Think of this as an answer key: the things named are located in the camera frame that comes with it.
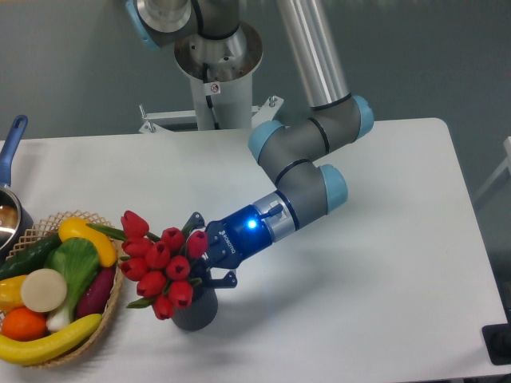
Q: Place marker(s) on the green bok choy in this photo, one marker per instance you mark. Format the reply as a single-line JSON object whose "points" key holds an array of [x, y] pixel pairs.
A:
{"points": [[76, 260]]}

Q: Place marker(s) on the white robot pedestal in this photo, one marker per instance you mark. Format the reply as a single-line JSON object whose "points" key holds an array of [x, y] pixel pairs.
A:
{"points": [[217, 105]]}

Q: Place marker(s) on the yellow banana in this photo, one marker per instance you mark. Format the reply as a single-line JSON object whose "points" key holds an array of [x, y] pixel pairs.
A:
{"points": [[47, 348]]}

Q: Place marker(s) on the green cucumber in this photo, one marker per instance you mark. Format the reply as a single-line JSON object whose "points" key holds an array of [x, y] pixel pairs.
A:
{"points": [[30, 259]]}

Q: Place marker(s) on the dark grey ribbed vase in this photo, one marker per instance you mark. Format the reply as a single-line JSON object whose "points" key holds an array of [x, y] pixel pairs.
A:
{"points": [[200, 313]]}

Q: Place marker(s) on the blue handled saucepan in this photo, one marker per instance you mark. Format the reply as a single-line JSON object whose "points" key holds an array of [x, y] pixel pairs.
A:
{"points": [[15, 220]]}

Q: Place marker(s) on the beige round disc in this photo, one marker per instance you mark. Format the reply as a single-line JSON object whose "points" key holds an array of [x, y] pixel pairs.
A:
{"points": [[43, 290]]}

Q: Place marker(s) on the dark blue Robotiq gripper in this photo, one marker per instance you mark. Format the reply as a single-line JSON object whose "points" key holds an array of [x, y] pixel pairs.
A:
{"points": [[231, 241]]}

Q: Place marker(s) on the yellow bell pepper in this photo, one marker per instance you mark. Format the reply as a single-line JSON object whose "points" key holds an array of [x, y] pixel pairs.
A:
{"points": [[10, 293]]}

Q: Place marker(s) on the orange fruit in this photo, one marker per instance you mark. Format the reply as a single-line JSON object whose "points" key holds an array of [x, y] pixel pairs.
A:
{"points": [[23, 324]]}

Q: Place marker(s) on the woven wicker basket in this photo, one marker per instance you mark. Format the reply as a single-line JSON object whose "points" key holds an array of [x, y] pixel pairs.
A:
{"points": [[49, 226]]}

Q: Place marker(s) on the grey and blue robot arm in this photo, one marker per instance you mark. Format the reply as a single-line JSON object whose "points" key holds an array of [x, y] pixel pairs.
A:
{"points": [[218, 52]]}

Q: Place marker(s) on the red tulip bouquet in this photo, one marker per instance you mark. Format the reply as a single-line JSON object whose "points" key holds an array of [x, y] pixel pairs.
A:
{"points": [[167, 268]]}

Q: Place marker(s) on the purple sweet potato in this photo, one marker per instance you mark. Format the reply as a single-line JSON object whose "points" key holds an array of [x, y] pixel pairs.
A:
{"points": [[94, 300]]}

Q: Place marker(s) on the black device at table edge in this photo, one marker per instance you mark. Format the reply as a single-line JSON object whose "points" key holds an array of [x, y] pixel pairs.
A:
{"points": [[497, 342]]}

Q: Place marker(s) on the white furniture frame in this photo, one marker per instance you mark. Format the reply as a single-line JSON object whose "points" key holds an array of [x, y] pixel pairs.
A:
{"points": [[495, 181]]}

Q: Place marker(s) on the yellow squash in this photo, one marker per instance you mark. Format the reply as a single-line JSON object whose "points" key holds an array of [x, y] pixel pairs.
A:
{"points": [[75, 227]]}

